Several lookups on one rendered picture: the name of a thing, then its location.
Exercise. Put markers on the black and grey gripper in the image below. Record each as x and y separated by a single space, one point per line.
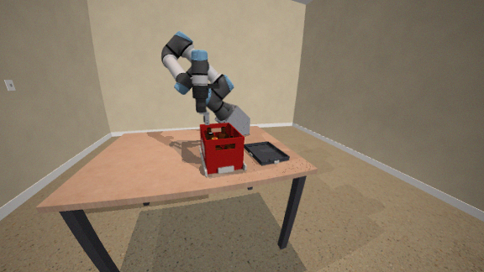
200 92

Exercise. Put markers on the red crate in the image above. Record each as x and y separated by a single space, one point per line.
215 159

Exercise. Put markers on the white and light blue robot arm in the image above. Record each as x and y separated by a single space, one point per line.
181 45

